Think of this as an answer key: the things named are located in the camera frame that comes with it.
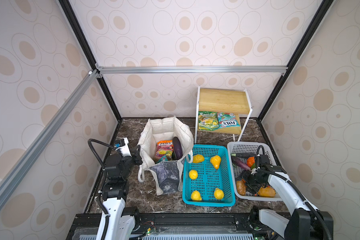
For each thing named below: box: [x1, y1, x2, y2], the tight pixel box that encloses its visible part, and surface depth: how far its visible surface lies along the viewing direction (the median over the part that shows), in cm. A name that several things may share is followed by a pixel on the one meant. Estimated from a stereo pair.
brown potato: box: [236, 180, 246, 196], surface depth 80 cm
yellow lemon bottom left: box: [190, 190, 203, 202], surface depth 80 cm
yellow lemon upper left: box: [193, 154, 205, 164], surface depth 94 cm
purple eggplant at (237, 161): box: [231, 156, 251, 171], surface depth 93 cm
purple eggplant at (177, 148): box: [172, 136, 183, 160], surface depth 91 cm
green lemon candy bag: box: [198, 111, 219, 131], surface depth 94 cm
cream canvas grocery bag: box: [138, 116, 194, 196], surface depth 81 cm
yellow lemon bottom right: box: [214, 188, 224, 200], surface depth 81 cm
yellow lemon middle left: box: [188, 169, 198, 180], surface depth 87 cm
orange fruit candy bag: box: [155, 140, 174, 164], surface depth 91 cm
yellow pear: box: [210, 155, 222, 170], surface depth 93 cm
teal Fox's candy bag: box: [217, 112, 241, 129], surface depth 96 cm
